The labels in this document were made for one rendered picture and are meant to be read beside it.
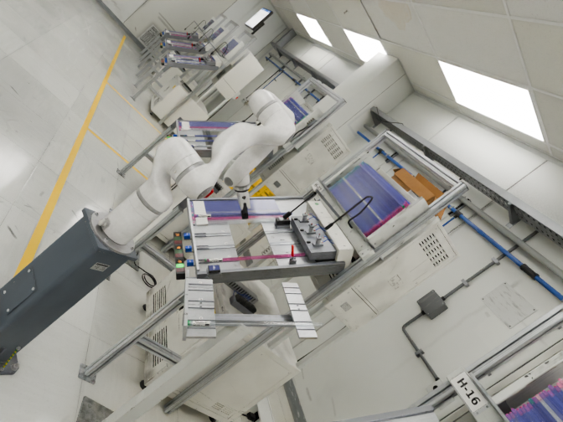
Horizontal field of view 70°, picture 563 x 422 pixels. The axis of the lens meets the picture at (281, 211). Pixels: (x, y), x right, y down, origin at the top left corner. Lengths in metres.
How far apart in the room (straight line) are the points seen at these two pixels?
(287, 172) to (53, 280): 2.17
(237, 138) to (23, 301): 0.93
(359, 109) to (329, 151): 2.03
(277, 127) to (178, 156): 0.38
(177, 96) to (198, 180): 5.00
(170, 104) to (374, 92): 2.94
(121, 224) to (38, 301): 0.39
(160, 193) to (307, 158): 2.04
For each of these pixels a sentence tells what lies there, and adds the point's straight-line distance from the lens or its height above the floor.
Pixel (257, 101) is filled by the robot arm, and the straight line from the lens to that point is 1.55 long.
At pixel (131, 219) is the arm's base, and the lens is 1.46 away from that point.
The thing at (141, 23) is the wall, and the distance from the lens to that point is 10.29.
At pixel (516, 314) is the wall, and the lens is 3.28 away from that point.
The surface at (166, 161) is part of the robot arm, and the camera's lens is 1.40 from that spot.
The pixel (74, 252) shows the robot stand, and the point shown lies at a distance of 1.54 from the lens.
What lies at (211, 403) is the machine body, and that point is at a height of 0.14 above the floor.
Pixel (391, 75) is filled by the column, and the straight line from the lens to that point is 5.40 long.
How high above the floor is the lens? 1.41
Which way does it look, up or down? 8 degrees down
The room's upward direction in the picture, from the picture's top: 51 degrees clockwise
